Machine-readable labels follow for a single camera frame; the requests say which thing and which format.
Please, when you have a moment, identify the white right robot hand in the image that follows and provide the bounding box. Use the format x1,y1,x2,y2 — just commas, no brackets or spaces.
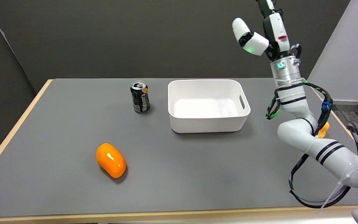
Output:
232,0,291,61

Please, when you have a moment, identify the small orange toy fruit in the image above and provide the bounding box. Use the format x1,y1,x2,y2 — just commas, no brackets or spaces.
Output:
317,122,330,138

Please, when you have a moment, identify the green black wire bundle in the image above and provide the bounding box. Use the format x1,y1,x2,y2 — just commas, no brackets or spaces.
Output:
265,81,333,136

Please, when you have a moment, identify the glossy orange mango toy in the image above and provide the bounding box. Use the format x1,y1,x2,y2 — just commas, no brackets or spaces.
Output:
96,143,126,179

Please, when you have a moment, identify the black Watson's drink can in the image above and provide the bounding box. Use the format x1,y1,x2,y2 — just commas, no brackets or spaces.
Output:
130,80,150,114

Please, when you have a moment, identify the black braided cable loop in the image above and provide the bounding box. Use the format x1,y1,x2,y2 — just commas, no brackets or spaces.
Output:
288,123,358,208

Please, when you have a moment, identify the white plastic bin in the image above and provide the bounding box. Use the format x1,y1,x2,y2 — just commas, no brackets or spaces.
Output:
168,79,251,133

